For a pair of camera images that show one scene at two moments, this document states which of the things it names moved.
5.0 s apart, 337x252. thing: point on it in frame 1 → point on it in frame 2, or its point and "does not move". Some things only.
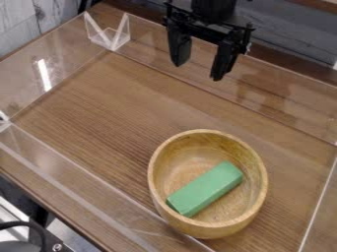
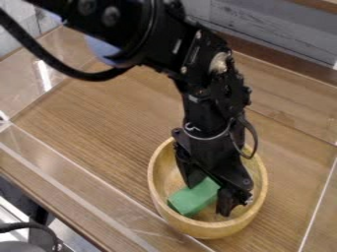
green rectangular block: x=206 y=189 does not move
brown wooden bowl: x=184 y=158 does not move
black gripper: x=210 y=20 → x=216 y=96
